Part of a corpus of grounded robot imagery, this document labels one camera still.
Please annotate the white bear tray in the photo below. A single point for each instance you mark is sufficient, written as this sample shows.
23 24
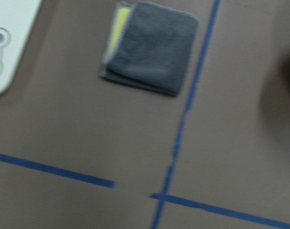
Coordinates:
17 18

